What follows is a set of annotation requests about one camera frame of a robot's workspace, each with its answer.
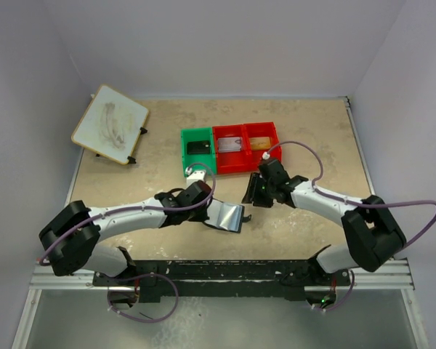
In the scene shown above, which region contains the black card holder wallet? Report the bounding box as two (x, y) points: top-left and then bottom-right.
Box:
(203, 198), (252, 233)

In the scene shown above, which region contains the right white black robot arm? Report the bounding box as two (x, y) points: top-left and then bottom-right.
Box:
(242, 158), (406, 284)

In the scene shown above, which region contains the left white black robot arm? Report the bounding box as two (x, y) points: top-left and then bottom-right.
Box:
(39, 180), (214, 285)

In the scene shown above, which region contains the orange card in red bin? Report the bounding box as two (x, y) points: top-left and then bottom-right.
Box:
(249, 137), (272, 151)

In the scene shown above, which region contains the silver card in red bin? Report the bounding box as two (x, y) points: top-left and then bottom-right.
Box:
(217, 137), (242, 153)

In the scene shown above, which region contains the black card in green bin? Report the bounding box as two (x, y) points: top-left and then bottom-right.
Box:
(186, 140), (211, 155)

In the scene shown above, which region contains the right red plastic bin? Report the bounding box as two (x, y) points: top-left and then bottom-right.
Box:
(243, 122), (279, 171)

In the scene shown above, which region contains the red plastic bin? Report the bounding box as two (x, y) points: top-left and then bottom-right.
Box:
(212, 124), (251, 175)
(243, 122), (279, 171)

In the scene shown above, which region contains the middle red plastic bin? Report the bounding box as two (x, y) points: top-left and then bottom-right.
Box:
(212, 124), (251, 175)

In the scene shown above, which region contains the green plastic bin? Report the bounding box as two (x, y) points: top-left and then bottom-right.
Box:
(180, 127), (217, 175)

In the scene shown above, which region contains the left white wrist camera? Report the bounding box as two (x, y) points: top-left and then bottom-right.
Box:
(185, 167), (207, 187)

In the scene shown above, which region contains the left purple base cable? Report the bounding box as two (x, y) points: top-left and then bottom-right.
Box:
(106, 273), (180, 324)

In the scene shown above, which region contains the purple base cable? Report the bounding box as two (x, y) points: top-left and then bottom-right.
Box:
(310, 270), (356, 313)
(106, 273), (180, 324)

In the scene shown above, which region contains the small whiteboard with wooden frame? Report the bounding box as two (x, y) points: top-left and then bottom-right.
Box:
(71, 84), (149, 165)

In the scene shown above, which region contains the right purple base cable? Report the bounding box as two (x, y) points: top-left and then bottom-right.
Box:
(310, 270), (356, 313)

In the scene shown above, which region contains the aluminium frame rail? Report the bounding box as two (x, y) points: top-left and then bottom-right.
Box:
(28, 260), (414, 290)

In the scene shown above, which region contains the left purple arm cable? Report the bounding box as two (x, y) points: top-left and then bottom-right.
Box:
(38, 163), (217, 265)

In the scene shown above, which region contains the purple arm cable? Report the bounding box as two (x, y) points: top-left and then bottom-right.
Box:
(38, 163), (217, 265)
(262, 140), (436, 252)

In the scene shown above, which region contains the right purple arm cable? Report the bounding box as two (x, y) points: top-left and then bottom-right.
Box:
(262, 140), (436, 252)

